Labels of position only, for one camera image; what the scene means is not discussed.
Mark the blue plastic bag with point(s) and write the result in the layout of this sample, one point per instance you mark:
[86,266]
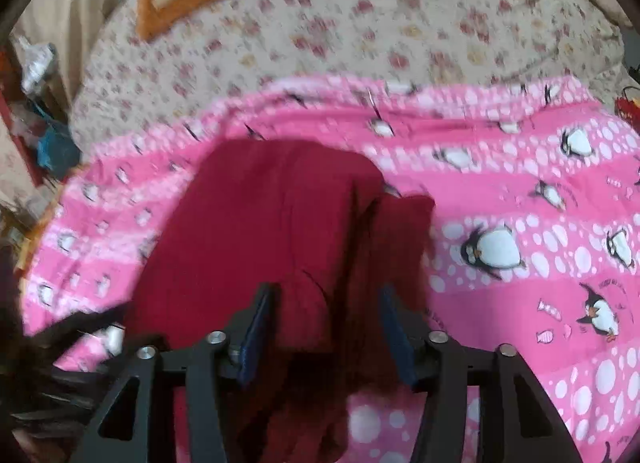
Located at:
[57,150]

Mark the pink penguin print blanket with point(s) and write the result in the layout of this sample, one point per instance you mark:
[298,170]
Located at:
[525,203]

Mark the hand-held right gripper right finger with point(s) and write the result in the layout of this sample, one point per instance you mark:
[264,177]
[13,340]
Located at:
[398,339]

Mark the floral bed sheet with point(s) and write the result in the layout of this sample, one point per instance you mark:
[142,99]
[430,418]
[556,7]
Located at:
[350,18]

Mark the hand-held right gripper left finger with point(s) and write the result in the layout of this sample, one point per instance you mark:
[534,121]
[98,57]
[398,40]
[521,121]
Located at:
[257,329]

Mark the dark red garment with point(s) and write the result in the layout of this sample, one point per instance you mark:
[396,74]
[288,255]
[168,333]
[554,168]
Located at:
[260,223]

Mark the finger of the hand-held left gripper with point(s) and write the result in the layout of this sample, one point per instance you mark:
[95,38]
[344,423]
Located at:
[75,328]

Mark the orange cloth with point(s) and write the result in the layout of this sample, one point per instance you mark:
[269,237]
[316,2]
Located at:
[32,238]

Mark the red bag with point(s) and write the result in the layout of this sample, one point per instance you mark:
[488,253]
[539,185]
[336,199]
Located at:
[629,105]

